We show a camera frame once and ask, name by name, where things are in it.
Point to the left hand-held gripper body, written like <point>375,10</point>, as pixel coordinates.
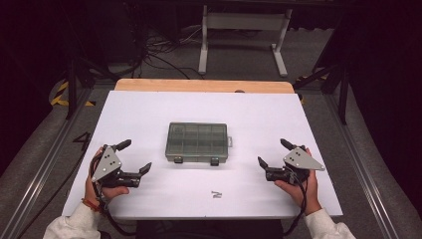
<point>106,163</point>

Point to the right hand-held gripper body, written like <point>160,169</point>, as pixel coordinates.
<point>300,161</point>

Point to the clear grey compartment box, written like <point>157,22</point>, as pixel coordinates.
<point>196,142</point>

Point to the person's left hand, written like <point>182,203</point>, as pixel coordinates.
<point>89,189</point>

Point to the person's right hand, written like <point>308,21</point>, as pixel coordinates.
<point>305,194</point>

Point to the black metal stand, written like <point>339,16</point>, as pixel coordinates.
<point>343,96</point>

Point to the yellow black floor tape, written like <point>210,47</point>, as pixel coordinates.
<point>59,98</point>

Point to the white board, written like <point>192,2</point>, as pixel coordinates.
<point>199,106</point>

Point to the person's dark trousers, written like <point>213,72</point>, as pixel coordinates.
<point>212,230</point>

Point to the wooden table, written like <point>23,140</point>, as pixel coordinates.
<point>185,85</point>

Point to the grey metal stand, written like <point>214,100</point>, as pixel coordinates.
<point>245,21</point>

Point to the aluminium floor rail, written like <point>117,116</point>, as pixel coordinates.
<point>361,166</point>
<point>40,172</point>

